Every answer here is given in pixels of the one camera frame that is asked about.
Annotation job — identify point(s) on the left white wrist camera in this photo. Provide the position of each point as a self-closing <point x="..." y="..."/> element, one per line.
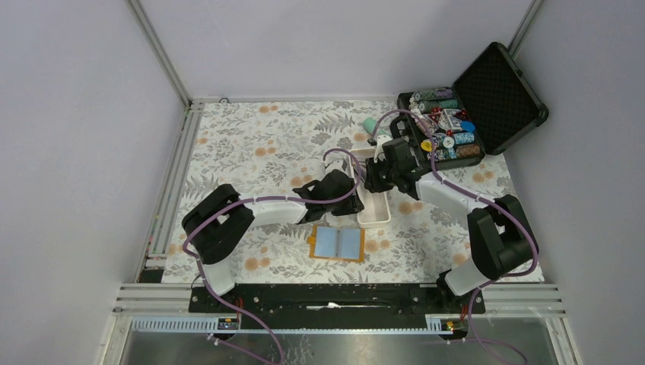
<point x="340" y="164"/>

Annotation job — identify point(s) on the black poker chip case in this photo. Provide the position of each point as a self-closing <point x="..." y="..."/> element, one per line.
<point x="489" y="107"/>

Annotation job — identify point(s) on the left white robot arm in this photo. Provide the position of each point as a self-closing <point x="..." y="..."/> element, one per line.
<point x="218" y="223"/>

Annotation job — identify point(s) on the floral table mat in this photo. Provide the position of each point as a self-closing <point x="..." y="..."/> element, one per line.
<point x="270" y="149"/>

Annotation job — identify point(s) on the orange leather card holder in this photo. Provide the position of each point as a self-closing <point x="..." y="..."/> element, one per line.
<point x="338" y="244"/>

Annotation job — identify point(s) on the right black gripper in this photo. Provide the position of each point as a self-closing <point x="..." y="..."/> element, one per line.
<point x="372" y="182"/>

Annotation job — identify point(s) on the mint green handle tool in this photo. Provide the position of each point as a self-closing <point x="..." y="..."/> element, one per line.
<point x="370" y="126"/>

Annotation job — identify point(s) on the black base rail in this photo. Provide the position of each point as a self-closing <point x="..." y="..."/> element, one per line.
<point x="332" y="306"/>

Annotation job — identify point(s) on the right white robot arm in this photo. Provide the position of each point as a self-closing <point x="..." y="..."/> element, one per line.
<point x="500" y="239"/>

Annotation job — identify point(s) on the white plastic tray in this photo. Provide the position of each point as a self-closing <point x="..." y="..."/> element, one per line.
<point x="376" y="212"/>

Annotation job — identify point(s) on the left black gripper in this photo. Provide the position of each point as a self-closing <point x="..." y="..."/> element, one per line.
<point x="352" y="205"/>

